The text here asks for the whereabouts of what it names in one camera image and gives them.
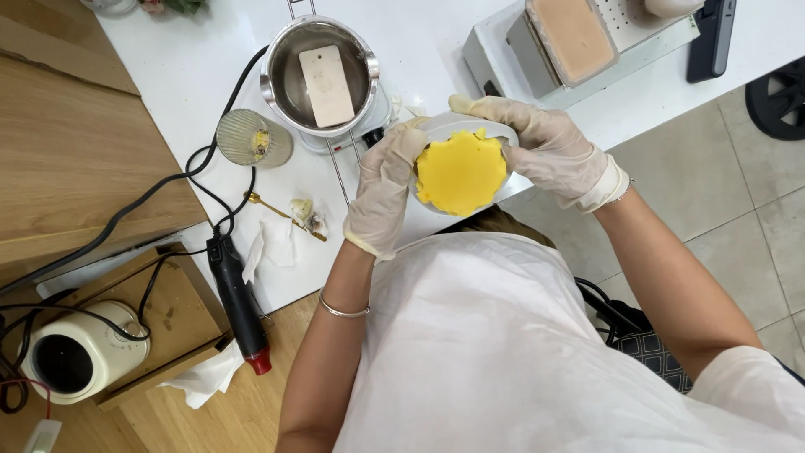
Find person's left hand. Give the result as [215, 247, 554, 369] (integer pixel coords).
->
[343, 116, 435, 262]

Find person's right hand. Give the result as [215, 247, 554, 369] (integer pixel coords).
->
[448, 94, 631, 215]

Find white round mould bowl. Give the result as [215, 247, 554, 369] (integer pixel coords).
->
[409, 112, 522, 219]

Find white electric hot plate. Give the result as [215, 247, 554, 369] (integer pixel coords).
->
[296, 81, 398, 156]

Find yellow wax disc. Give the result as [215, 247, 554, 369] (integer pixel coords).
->
[415, 128, 508, 218]

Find beige wax block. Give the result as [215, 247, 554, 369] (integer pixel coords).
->
[298, 44, 357, 129]

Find grey loaf mould beige filling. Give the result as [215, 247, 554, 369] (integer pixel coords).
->
[506, 0, 621, 101]

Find crumpled wax scraps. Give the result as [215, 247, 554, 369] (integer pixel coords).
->
[288, 198, 330, 239]

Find steel melting pot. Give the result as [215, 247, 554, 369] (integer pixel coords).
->
[260, 0, 382, 138]

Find gold spoon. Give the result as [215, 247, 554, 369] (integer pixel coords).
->
[244, 190, 328, 243]

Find ribbed glass cup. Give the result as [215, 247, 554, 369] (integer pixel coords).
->
[216, 109, 295, 169]

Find white tissue sheet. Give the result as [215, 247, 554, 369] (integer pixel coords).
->
[242, 216, 300, 285]

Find silver bangle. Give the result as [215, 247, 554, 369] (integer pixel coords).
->
[317, 287, 372, 319]

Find white rounded object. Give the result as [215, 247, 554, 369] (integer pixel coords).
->
[644, 0, 706, 19]

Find black heat gun red tip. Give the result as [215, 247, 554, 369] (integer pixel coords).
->
[205, 233, 273, 377]

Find white shirt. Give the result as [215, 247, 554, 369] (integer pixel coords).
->
[332, 231, 805, 453]

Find black phone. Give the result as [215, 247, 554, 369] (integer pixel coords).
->
[686, 0, 738, 84]

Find flower bunch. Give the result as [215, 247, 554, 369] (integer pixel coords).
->
[138, 0, 210, 16]

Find wooden box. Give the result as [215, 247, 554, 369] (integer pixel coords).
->
[36, 242, 235, 414]

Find black wheel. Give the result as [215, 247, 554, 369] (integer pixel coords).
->
[745, 56, 805, 141]

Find patterned chair seat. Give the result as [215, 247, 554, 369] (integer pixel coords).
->
[574, 277, 694, 395]

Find crumpled white tissue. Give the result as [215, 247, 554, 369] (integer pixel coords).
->
[157, 340, 246, 410]

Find wooden cabinet top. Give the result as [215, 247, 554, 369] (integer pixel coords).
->
[0, 0, 210, 287]

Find white vessel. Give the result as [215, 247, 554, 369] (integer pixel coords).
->
[78, 0, 139, 16]

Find cream electric grinder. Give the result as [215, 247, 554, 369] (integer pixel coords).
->
[19, 300, 151, 406]

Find white plug adapter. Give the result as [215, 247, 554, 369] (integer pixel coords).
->
[22, 418, 64, 453]

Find metal wire rod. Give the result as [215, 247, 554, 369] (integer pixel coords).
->
[324, 135, 364, 207]

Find thin silver bracelet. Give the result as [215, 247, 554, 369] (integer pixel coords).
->
[602, 177, 636, 208]

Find black power cable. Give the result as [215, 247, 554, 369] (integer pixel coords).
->
[0, 45, 271, 344]

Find red thin cable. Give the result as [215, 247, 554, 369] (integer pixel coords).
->
[0, 376, 52, 421]

